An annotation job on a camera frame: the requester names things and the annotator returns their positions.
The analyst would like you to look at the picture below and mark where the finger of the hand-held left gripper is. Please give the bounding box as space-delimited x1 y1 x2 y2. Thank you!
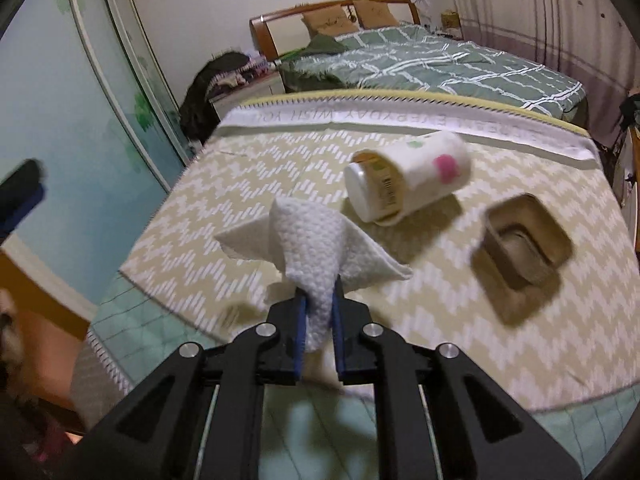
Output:
0 159 47 241

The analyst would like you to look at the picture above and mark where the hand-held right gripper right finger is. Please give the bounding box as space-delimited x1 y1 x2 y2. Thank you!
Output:
331 280 583 480

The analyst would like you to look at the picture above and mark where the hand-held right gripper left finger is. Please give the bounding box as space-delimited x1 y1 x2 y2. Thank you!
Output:
65 292 308 480

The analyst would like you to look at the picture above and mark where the white paper towel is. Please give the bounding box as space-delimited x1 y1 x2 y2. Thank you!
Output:
214 195 413 353

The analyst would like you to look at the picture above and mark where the pale blue wardrobe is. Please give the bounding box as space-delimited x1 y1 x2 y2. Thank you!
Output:
0 0 188 306

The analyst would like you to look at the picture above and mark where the beige zigzag mat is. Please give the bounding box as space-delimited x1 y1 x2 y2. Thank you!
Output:
120 91 640 411

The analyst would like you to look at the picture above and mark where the teal quilted bed sheet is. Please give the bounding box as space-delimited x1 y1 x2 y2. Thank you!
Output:
70 272 621 480

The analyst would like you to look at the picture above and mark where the white plastic bottle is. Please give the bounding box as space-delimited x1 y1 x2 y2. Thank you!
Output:
344 130 472 225

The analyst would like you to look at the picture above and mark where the dark clothes pile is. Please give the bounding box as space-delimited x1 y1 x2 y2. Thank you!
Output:
180 51 281 143

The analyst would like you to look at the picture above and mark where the brown cardboard tray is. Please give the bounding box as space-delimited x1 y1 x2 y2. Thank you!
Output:
470 192 573 326

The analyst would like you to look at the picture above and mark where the white nightstand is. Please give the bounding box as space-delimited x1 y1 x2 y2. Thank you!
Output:
207 72 283 126

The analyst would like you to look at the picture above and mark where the wooden headboard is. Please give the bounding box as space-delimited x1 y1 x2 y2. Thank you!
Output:
250 0 426 63

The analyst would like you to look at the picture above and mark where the green plaid quilt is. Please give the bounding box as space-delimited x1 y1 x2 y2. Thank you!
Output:
277 22 586 116

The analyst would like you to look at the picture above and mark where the dark green cloth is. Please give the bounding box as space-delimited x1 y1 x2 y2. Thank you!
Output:
300 35 351 56

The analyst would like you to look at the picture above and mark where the brown pillow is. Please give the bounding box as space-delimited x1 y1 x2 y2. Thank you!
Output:
352 0 401 28
301 4 358 36

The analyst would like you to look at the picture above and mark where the wooden desk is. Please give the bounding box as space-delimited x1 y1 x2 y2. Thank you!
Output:
612 125 640 256

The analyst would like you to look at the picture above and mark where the mixed clothes pile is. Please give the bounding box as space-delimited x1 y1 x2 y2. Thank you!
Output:
620 92 640 126

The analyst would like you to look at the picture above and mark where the striped pale curtain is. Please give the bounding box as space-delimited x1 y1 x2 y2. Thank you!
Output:
445 0 636 146

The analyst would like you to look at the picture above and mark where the orange wooden bed frame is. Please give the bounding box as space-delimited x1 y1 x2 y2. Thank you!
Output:
0 250 91 426

